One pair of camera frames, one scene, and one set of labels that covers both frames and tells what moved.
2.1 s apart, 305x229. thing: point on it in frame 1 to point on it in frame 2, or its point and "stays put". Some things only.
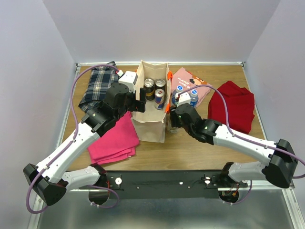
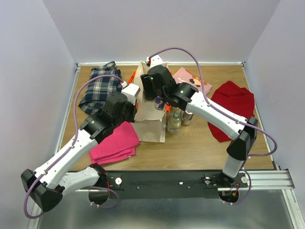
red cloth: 240,104 stays put
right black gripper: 173,118 to 147,84
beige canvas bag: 151,125 stays put
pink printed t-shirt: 182,77 stays put
